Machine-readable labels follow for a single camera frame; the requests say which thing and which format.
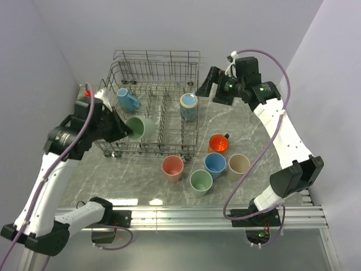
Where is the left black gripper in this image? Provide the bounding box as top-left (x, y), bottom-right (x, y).
top-left (90, 106), bottom-right (134, 143)

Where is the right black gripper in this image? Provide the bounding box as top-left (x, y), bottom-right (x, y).
top-left (193, 66), bottom-right (244, 106)

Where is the green plastic cup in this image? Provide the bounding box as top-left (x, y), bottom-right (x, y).
top-left (126, 116), bottom-right (156, 139)
top-left (190, 169), bottom-right (213, 197)

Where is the light blue floral mug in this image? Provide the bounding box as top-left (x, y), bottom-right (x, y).
top-left (117, 88), bottom-right (142, 113)

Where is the teal patterned mug yellow inside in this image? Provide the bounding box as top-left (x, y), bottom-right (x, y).
top-left (179, 91), bottom-right (199, 121)

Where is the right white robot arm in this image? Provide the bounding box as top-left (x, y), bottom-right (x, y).
top-left (197, 56), bottom-right (324, 225)

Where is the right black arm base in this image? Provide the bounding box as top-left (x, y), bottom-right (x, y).
top-left (231, 209), bottom-right (283, 247)

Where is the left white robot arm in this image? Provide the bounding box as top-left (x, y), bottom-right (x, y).
top-left (1, 98), bottom-right (131, 256)

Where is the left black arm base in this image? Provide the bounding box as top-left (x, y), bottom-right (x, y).
top-left (91, 210), bottom-right (132, 244)

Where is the pink plastic cup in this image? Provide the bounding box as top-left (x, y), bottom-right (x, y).
top-left (161, 155), bottom-right (184, 183)

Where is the blue plastic cup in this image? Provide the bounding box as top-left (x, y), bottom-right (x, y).
top-left (204, 152), bottom-right (227, 181)

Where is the beige plastic cup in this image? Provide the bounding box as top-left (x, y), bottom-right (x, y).
top-left (227, 154), bottom-right (250, 181)

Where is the grey wire dish rack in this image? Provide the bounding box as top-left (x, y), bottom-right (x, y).
top-left (96, 50), bottom-right (201, 160)

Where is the orange mug black handle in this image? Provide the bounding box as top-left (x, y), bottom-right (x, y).
top-left (208, 134), bottom-right (230, 155)

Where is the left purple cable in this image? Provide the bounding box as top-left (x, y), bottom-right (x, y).
top-left (0, 82), bottom-right (135, 271)

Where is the purple cable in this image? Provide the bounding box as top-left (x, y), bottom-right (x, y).
top-left (222, 49), bottom-right (291, 249)
top-left (0, 82), bottom-right (135, 271)

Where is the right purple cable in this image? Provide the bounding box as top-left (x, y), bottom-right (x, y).
top-left (222, 49), bottom-right (291, 249)

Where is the aluminium mounting rail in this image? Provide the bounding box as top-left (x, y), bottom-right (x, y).
top-left (114, 206), bottom-right (328, 231)

